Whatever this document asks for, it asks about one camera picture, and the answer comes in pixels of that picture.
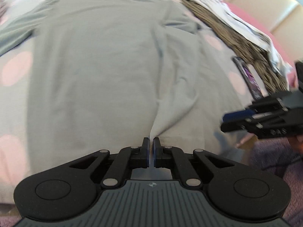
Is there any smartphone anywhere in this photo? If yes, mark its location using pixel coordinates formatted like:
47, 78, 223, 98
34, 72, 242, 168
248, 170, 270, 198
232, 56, 264, 101

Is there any person's right hand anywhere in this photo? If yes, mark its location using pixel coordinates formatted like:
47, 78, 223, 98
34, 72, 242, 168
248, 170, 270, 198
291, 135, 303, 152

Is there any grey pink-dotted bed blanket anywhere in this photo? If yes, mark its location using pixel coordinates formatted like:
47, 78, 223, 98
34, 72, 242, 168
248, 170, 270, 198
0, 0, 294, 208

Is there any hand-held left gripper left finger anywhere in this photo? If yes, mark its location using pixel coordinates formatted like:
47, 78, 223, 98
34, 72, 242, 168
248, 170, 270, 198
67, 138, 149, 188

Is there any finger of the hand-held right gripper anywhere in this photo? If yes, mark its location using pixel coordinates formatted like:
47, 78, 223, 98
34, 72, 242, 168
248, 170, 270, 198
220, 117, 263, 134
223, 91, 291, 123

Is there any brown striped garment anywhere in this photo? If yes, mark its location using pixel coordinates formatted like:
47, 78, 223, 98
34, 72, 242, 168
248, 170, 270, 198
180, 0, 290, 97

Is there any purple fleece robe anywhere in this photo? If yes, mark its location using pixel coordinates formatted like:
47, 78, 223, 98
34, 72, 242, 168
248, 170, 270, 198
250, 135, 303, 227

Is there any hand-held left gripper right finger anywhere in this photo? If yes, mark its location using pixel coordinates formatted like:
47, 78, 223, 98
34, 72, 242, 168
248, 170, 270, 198
154, 137, 235, 190

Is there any grey shirt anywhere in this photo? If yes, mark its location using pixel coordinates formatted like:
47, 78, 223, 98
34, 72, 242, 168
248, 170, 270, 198
0, 0, 247, 182

